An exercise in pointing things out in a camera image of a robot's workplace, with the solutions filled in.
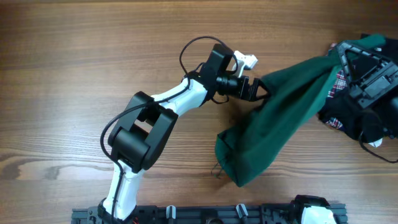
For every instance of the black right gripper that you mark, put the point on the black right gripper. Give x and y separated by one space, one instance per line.
372 81

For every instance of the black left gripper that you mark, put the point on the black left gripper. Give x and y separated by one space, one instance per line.
241 91

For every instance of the black aluminium mounting rail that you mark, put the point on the black aluminium mounting rail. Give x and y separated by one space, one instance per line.
265 213

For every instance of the plaid checkered shirt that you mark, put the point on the plaid checkered shirt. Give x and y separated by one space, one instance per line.
339 84

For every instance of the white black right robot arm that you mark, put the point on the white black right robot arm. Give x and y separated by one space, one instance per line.
386 107

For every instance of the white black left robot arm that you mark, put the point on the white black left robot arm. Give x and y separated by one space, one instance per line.
135 138

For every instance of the white paper piece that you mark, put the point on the white paper piece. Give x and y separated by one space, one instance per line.
376 143

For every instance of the green cloth bag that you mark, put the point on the green cloth bag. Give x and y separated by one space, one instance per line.
248 148

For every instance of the dark navy garment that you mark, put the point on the dark navy garment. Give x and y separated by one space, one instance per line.
359 125

